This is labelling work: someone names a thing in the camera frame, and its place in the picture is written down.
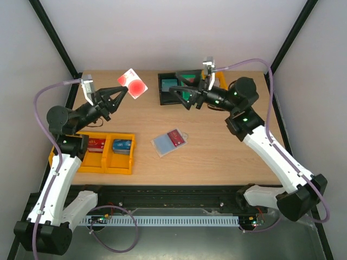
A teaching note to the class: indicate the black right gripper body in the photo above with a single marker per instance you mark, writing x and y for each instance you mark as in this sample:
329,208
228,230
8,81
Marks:
201,93

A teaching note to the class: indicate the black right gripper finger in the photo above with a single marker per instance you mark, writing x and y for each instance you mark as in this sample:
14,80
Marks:
185,94
190,80

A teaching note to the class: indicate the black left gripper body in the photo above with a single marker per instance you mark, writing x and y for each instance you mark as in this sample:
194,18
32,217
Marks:
100,105

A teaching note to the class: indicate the cream leather card holder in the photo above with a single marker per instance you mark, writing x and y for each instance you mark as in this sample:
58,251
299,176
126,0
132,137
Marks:
164,146

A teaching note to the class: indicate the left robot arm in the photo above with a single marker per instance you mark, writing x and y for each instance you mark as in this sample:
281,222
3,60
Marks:
50,225

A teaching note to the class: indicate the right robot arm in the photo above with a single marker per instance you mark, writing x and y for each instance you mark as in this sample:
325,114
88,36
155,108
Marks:
301,190

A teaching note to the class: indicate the blue VIP card stack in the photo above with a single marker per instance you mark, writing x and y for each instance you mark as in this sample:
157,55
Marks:
121,146

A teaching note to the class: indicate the red card stack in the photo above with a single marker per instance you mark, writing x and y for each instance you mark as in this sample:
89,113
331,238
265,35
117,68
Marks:
96,145

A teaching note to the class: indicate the red card in holder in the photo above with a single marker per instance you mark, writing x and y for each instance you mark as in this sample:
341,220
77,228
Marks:
176,138

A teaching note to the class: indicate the yellow bin with blue cards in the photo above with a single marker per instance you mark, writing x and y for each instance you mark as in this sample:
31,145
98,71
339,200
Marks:
118,163

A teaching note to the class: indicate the yellow bin with red cards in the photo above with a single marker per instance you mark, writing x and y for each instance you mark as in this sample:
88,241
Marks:
91,162

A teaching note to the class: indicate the green bin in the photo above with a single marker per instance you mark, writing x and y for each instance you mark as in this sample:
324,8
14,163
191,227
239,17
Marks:
188,89

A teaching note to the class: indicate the black bin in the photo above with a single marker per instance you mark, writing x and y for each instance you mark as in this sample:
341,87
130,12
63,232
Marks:
165,98

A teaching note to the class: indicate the yellow bin at back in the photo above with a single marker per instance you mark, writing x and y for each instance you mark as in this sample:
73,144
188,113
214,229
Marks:
219,80

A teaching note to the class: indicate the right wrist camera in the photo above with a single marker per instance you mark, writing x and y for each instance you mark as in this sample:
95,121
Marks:
209,72

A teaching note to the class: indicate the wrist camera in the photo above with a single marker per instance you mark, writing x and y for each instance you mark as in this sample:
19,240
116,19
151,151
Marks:
88,88
209,72

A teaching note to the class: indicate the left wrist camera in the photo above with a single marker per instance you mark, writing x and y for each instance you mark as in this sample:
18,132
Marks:
88,88

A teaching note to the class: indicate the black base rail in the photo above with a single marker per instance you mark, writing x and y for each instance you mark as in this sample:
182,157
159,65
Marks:
220,198

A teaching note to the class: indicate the light blue cable duct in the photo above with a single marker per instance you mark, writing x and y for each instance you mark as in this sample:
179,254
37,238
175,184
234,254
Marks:
167,221

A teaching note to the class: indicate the black frame post left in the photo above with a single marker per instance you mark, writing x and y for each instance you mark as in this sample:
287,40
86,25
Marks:
49,28

